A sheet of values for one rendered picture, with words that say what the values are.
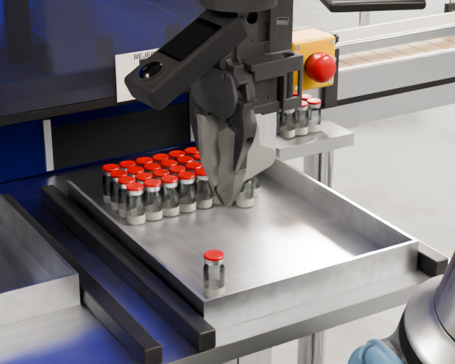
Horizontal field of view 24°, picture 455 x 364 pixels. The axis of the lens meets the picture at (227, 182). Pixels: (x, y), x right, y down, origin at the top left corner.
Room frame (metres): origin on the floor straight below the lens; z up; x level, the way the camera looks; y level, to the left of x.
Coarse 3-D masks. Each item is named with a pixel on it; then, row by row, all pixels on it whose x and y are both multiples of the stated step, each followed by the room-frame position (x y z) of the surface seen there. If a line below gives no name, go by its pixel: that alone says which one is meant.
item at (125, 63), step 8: (120, 56) 1.24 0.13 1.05; (128, 56) 1.24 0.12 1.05; (136, 56) 1.25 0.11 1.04; (144, 56) 1.25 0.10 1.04; (120, 64) 1.24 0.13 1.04; (128, 64) 1.24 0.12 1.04; (136, 64) 1.25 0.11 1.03; (120, 72) 1.24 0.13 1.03; (128, 72) 1.24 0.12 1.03; (120, 80) 1.24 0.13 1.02; (120, 88) 1.24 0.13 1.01; (120, 96) 1.24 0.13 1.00; (128, 96) 1.24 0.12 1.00
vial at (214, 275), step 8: (208, 264) 0.93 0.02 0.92; (216, 264) 0.93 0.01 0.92; (208, 272) 0.93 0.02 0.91; (216, 272) 0.93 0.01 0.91; (224, 272) 0.94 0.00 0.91; (208, 280) 0.93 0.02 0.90; (216, 280) 0.93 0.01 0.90; (224, 280) 0.94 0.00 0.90; (208, 288) 0.93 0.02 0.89; (216, 288) 0.93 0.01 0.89; (224, 288) 0.94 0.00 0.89; (208, 296) 0.93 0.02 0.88
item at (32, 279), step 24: (0, 216) 1.12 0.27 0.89; (0, 240) 1.07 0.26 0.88; (24, 240) 1.05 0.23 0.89; (0, 264) 1.01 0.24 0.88; (24, 264) 1.01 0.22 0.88; (48, 264) 0.99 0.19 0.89; (0, 288) 0.95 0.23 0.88; (24, 288) 0.90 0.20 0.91; (48, 288) 0.91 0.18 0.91; (72, 288) 0.92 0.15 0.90; (0, 312) 0.88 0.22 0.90; (24, 312) 0.90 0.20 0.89; (48, 312) 0.91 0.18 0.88
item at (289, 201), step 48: (288, 192) 1.20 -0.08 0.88; (336, 192) 1.13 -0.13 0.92; (144, 240) 1.07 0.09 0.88; (192, 240) 1.07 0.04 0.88; (240, 240) 1.07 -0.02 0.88; (288, 240) 1.07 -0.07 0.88; (336, 240) 1.07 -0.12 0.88; (384, 240) 1.04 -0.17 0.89; (192, 288) 0.89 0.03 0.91; (240, 288) 0.95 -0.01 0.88; (288, 288) 0.92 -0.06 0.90; (336, 288) 0.95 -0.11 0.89
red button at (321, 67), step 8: (312, 56) 1.36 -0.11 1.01; (320, 56) 1.36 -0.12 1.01; (328, 56) 1.36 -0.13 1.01; (312, 64) 1.35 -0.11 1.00; (320, 64) 1.35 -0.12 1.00; (328, 64) 1.35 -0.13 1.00; (312, 72) 1.35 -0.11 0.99; (320, 72) 1.35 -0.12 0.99; (328, 72) 1.35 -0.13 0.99; (320, 80) 1.35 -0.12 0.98; (328, 80) 1.36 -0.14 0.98
